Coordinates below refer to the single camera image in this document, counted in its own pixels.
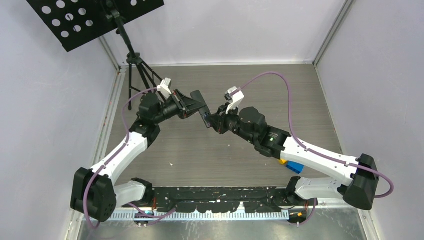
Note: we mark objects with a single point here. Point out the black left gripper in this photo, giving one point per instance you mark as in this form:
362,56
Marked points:
185,105

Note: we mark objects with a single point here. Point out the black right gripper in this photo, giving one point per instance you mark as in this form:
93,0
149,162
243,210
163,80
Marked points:
215,120

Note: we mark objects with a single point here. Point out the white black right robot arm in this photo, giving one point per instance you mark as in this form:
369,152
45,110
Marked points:
352,179

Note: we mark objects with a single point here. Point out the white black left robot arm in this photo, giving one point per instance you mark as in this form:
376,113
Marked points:
95,192

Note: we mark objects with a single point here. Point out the blue green white brick stack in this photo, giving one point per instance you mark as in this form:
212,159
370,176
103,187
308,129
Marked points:
295,167

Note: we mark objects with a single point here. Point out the black music stand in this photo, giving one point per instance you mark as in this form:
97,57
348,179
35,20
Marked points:
78,22

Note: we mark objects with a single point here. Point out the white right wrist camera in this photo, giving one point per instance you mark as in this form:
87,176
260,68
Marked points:
234,97

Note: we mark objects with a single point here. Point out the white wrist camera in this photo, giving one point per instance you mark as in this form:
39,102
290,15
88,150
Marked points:
164,88
234,97

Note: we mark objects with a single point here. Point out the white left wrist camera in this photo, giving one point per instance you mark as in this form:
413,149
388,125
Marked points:
164,88

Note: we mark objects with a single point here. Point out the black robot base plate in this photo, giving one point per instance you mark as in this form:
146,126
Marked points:
220,200

